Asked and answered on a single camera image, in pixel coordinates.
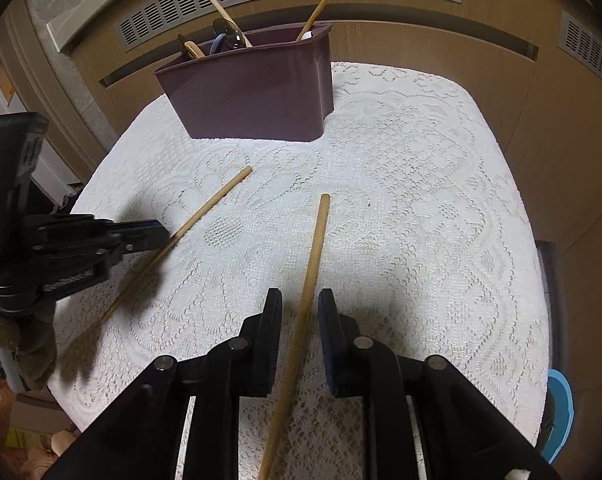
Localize blue plastic stool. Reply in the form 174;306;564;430
540;367;575;463

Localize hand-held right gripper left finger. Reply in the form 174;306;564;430
41;287;284;480

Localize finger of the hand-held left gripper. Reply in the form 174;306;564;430
112;234;171;256
110;219;169;238

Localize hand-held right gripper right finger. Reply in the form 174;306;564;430
317;287;562;480

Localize metal spoon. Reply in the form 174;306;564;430
212;18;245;51

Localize white stone windowsill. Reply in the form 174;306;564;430
46;0;146;53

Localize purple plastic utensil holder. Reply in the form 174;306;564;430
154;22;334;142

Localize small grey vent grille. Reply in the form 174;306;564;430
561;10;602;92

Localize white lace tablecloth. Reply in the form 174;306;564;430
48;62;552;480

